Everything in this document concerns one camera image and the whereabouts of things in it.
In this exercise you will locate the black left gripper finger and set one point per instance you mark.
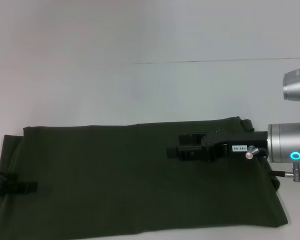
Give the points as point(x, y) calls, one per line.
point(1, 177)
point(25, 188)

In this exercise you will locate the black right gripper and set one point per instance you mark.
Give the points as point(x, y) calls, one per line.
point(230, 142)

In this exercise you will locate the dark green FREE! t-shirt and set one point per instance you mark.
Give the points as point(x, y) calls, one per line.
point(115, 187)

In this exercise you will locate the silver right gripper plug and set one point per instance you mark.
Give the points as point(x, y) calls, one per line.
point(250, 152)

